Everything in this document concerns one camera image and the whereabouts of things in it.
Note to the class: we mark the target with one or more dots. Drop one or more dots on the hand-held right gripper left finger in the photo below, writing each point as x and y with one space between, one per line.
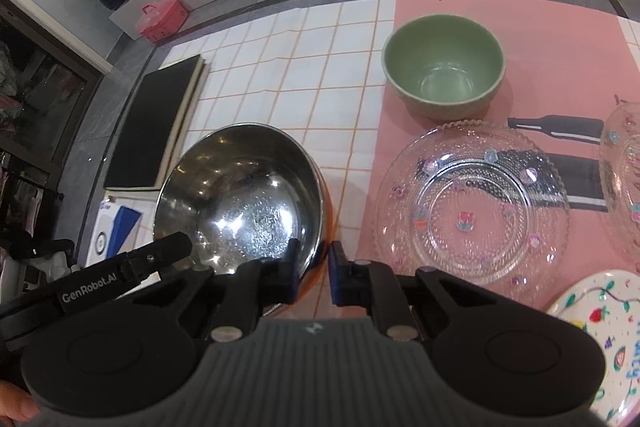
292 269

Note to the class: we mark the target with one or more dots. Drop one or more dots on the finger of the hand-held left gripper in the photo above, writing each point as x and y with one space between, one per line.
160 249

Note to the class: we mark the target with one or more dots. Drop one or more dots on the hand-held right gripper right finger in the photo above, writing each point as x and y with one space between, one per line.
336 276

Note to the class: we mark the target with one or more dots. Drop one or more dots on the stainless steel bowl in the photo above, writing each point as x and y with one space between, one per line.
240 197

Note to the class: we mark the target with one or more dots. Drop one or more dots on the clear beaded glass plate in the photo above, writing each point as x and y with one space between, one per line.
450 217
622 167

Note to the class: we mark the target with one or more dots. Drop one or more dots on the person's left hand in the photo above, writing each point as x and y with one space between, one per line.
15 402

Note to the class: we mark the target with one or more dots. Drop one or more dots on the white and blue box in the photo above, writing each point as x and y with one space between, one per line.
120 222

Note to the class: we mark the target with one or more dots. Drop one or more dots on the black flat board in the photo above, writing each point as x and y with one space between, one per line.
150 127

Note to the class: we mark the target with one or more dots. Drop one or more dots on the dark shelf unit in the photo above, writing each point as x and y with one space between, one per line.
30 107

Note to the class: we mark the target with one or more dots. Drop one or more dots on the white grid lemon tablecloth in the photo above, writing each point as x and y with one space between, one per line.
280 72

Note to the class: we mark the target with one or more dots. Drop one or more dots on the pink plastic basket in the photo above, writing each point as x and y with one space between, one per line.
162 19

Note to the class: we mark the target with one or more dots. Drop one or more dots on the green ceramic bowl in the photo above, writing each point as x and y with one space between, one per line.
440 52

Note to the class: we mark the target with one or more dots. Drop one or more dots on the white painted plate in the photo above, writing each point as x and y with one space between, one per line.
615 322

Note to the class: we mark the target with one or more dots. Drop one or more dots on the pink printed mat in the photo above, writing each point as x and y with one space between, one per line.
550 57

